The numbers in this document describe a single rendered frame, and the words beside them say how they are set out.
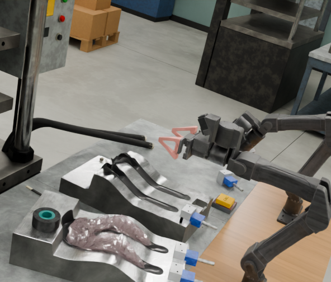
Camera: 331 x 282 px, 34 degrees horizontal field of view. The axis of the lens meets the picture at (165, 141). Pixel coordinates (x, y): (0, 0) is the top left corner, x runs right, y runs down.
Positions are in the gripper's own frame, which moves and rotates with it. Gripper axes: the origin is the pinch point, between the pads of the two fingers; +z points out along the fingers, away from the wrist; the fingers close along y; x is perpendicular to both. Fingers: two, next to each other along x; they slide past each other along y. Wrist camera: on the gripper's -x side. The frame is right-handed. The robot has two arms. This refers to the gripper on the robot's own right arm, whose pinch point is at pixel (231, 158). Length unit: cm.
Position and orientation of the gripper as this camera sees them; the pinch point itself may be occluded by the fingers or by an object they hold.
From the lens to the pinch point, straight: 227.7
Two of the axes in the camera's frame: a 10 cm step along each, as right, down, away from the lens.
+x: 4.1, 8.4, -3.6
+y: -7.7, 1.0, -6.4
